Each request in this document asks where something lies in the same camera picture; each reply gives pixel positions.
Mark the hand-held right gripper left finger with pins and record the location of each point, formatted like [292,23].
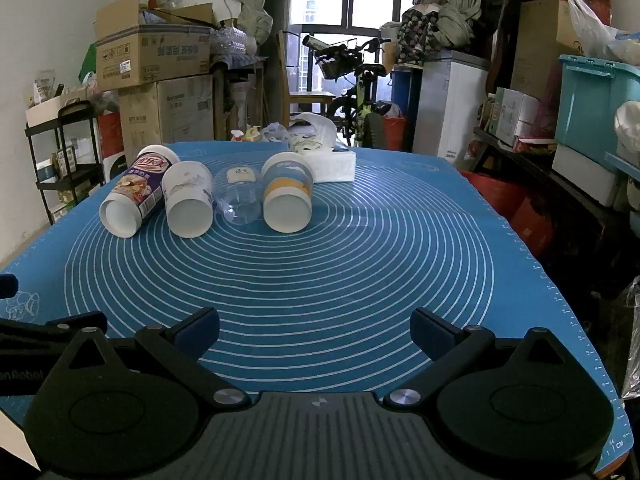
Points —
[201,329]

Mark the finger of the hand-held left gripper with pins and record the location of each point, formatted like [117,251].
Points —
[30,332]
[7,287]

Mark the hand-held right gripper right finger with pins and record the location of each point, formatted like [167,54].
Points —
[429,332]

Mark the clear plastic cup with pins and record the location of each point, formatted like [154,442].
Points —
[237,200]

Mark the white cup with grey print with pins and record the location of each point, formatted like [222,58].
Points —
[187,190]

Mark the purple printed paper cup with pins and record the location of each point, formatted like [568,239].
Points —
[140,185]

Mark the white cup blue orange bands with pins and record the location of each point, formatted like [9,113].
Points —
[287,185]

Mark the blue silicone mat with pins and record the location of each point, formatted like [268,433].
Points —
[350,260]

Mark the black rolling cart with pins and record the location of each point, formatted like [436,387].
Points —
[65,180]

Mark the white box on cart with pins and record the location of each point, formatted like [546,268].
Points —
[50,107]

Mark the white tissue box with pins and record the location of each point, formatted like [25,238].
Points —
[335,165]

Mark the crinkled clear plastic sheet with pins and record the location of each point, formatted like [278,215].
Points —
[631,340]

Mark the red bucket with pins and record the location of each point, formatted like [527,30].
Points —
[394,132]

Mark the clear plastic bag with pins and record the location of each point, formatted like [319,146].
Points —
[275,132]

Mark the large brown cardboard box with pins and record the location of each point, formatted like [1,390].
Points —
[170,110]

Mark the white foam box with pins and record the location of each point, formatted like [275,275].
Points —
[585,175]

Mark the white chest freezer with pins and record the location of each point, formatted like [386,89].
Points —
[450,105]

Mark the small white carton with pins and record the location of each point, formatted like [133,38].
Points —
[515,112]

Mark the black and green bicycle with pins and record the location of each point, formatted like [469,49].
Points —
[362,105]

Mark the wooden side table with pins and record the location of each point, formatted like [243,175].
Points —
[240,95]

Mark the blue barrel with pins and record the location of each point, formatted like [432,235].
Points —
[401,90]

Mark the wooden chair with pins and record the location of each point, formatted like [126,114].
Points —
[310,97]

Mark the open printed cardboard box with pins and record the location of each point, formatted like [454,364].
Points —
[150,55]

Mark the teal storage bin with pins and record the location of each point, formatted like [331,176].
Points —
[585,105]

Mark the clear egg cartons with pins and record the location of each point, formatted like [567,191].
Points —
[227,40]

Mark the floral fabric bag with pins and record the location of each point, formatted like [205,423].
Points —
[420,35]

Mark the tall brown cardboard box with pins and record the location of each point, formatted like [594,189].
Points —
[542,45]

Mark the green knotted curtain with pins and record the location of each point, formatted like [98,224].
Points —
[250,0]
[462,5]

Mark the large white plastic bag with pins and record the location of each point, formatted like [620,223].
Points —
[595,30]

